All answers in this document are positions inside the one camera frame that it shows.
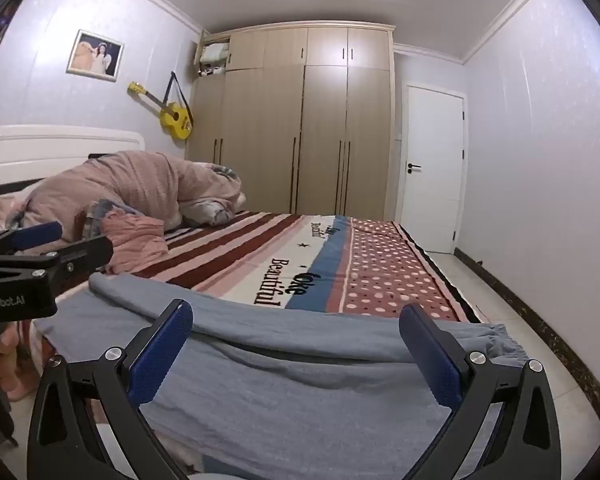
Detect white bed headboard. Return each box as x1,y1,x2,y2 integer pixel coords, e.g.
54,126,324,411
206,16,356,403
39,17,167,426
0,125,146,196

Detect pink ribbed quilt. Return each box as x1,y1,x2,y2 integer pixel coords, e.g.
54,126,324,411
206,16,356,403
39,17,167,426
5,150,248,243

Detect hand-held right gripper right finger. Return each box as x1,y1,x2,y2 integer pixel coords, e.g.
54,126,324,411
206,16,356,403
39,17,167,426
399,303,576,480

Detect stored folded bedding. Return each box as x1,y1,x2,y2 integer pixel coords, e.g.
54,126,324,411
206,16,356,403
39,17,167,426
198,42,230,78

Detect blue grey cloth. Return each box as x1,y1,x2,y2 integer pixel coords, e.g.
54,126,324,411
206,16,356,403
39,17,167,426
87,199,131,221

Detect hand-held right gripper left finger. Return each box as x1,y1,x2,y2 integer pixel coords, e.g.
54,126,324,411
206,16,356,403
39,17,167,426
26,299,194,480

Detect beige wooden wardrobe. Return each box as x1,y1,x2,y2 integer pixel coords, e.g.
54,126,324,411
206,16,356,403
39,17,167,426
186,22,397,223

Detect striped printed bed blanket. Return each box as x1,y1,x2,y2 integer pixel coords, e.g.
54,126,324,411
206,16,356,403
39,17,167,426
17,210,491,331

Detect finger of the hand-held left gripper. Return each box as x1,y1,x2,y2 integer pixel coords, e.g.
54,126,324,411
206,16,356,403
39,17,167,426
0,221,64,257
0,236,114,282

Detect white door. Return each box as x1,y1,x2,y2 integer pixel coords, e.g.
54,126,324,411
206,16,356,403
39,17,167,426
397,82,468,256

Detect framed wall picture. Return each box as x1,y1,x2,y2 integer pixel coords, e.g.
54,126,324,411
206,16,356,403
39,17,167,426
66,29,126,82

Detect black guitar strap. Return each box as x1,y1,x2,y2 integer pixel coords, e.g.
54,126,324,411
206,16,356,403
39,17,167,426
161,71,193,126

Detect grey blue pants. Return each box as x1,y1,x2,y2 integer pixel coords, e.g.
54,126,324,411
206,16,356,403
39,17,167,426
34,272,531,480

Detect yellow guitar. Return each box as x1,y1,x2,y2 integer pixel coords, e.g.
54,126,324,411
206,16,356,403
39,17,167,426
127,81,195,142

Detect pink crumpled cloth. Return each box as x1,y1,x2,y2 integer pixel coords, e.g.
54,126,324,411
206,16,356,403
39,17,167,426
102,212,170,276

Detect person's left hand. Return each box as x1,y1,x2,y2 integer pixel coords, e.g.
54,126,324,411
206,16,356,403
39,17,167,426
0,322,37,402

